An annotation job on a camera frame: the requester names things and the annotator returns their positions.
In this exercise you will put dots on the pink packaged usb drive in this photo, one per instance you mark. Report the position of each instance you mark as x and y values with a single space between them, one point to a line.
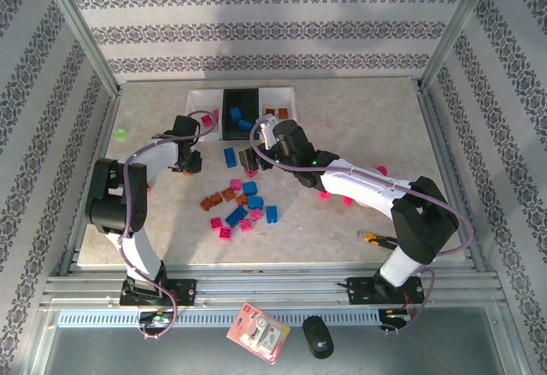
256 332

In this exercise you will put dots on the black computer mouse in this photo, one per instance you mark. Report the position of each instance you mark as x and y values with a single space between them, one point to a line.
318 336

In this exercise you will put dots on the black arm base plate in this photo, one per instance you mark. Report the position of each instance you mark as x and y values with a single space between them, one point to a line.
359 291
188 291

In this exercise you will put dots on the small green ball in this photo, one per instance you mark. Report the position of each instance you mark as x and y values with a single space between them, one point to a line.
121 134

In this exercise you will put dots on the yellow black utility knife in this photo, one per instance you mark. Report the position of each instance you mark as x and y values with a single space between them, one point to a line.
374 237

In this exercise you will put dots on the small electronics adapter board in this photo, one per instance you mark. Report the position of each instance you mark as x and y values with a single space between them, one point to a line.
395 317
156 318

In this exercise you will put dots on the aluminium side frame rail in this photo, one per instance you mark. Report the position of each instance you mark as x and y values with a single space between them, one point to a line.
101 144
436 136

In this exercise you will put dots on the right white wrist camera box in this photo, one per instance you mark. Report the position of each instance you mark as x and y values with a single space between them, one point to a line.
268 133

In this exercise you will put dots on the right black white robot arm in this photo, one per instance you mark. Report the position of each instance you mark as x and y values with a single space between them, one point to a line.
367 187

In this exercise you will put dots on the long blue lego brick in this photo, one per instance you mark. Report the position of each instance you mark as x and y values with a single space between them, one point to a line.
236 217
230 157

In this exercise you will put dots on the pink lego brick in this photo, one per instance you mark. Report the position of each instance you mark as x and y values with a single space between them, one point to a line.
245 224
215 115
256 214
235 185
251 173
216 223
207 119
225 232

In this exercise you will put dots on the aluminium frame post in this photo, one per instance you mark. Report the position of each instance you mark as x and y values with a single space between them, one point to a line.
456 29
83 33

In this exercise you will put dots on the black plastic bin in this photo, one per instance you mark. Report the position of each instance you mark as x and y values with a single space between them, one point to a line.
245 101

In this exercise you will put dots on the aluminium front frame rail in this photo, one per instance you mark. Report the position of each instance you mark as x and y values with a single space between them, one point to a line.
273 289

